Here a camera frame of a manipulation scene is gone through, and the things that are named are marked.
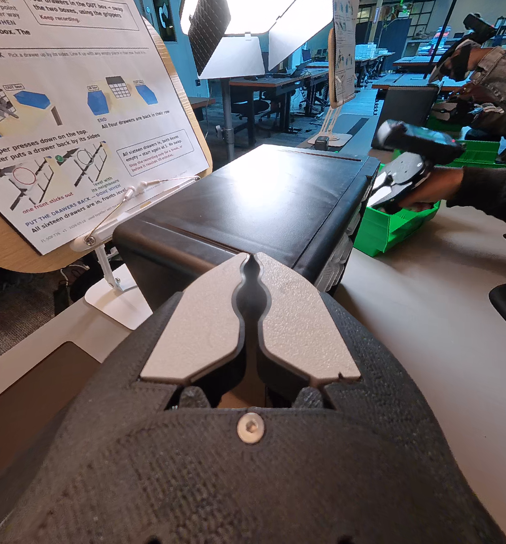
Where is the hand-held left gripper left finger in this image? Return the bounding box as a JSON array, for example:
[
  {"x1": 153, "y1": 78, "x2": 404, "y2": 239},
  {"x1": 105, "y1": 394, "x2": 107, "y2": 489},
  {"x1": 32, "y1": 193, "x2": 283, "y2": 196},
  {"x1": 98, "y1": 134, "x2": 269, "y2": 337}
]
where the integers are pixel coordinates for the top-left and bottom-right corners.
[{"x1": 140, "y1": 254, "x2": 252, "y2": 402}]

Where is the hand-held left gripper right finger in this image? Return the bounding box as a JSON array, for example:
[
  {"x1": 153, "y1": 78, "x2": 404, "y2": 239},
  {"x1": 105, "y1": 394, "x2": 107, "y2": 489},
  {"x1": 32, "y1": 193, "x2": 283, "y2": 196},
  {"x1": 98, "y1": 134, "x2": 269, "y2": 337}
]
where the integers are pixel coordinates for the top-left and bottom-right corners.
[{"x1": 253, "y1": 252, "x2": 362, "y2": 402}]

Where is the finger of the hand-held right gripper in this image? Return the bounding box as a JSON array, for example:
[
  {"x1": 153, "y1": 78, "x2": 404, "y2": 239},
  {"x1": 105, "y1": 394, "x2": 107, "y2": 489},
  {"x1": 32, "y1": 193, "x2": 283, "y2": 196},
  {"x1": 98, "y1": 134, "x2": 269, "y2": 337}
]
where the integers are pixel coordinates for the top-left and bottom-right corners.
[{"x1": 370, "y1": 168, "x2": 402, "y2": 212}]

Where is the green plastic bin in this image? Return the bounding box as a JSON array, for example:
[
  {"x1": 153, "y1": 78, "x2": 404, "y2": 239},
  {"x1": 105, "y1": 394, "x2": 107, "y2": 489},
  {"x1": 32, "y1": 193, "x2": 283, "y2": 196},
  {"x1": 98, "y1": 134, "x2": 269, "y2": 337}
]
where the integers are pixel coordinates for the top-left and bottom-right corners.
[
  {"x1": 393, "y1": 140, "x2": 502, "y2": 168},
  {"x1": 354, "y1": 163, "x2": 441, "y2": 258}
]

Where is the black drawer cabinet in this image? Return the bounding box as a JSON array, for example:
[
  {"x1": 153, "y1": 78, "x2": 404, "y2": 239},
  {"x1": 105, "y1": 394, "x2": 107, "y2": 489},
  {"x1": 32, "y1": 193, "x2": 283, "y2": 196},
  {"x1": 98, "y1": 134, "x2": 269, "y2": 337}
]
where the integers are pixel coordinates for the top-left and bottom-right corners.
[{"x1": 113, "y1": 144, "x2": 381, "y2": 311}]

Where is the person's right forearm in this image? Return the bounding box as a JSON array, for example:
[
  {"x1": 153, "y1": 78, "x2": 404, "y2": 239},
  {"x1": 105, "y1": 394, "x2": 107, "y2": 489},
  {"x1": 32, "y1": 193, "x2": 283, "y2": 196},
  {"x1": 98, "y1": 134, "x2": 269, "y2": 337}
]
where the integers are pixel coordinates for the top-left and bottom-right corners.
[{"x1": 446, "y1": 163, "x2": 506, "y2": 228}]

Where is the another person's forearm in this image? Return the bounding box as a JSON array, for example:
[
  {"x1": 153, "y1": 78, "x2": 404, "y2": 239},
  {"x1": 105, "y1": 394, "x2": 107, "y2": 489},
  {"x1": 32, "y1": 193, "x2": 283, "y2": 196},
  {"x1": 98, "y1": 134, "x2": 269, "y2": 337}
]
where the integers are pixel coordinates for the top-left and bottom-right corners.
[{"x1": 465, "y1": 46, "x2": 506, "y2": 139}]

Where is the wood-edged office desk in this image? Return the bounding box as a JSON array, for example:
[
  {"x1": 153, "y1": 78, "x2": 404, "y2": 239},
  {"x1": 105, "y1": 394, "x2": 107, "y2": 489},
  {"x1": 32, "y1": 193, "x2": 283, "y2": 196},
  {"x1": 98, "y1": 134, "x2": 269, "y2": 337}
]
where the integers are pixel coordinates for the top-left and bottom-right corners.
[{"x1": 229, "y1": 68, "x2": 330, "y2": 128}]

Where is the person's right hand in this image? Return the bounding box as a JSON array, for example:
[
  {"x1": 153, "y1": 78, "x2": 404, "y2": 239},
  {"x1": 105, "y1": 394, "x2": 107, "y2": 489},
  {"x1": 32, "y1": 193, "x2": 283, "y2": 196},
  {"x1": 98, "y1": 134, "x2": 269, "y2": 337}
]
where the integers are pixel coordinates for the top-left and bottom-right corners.
[{"x1": 399, "y1": 167, "x2": 464, "y2": 212}]

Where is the dark grey box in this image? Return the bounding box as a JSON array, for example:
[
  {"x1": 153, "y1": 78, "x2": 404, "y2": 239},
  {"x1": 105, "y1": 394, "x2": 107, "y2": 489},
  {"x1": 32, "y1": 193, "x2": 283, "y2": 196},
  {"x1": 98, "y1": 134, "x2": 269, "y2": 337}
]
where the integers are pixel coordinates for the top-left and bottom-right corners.
[{"x1": 372, "y1": 83, "x2": 442, "y2": 149}]

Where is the group of clear cabinet drawers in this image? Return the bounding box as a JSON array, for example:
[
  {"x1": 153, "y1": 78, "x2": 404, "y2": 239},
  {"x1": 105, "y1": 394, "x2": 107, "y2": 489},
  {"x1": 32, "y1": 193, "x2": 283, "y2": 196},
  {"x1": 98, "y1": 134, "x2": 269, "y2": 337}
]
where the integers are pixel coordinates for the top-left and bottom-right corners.
[{"x1": 317, "y1": 204, "x2": 372, "y2": 294}]

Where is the printed instruction sheet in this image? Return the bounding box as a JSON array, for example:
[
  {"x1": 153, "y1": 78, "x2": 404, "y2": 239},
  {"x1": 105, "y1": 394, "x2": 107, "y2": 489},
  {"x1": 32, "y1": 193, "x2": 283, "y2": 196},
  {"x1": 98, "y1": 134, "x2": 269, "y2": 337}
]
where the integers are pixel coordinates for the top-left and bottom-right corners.
[
  {"x1": 0, "y1": 0, "x2": 211, "y2": 256},
  {"x1": 333, "y1": 0, "x2": 358, "y2": 102}
]

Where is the black office chair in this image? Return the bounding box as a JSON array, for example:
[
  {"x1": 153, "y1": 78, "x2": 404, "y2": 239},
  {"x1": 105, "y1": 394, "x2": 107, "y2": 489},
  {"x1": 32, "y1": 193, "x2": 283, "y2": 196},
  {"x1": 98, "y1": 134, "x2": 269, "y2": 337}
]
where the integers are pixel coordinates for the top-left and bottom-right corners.
[{"x1": 242, "y1": 100, "x2": 270, "y2": 124}]

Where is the white softbox light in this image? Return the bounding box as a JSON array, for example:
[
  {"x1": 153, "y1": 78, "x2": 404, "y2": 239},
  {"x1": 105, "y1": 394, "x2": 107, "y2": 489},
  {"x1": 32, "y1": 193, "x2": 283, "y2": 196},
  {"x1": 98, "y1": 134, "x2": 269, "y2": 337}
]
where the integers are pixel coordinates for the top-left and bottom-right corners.
[{"x1": 181, "y1": 0, "x2": 334, "y2": 79}]

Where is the metal light stand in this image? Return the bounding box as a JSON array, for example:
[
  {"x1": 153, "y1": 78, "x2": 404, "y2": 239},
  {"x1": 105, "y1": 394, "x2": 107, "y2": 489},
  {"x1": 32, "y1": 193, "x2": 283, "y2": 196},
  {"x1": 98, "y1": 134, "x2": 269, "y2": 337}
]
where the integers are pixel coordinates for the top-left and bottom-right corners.
[{"x1": 221, "y1": 78, "x2": 236, "y2": 161}]

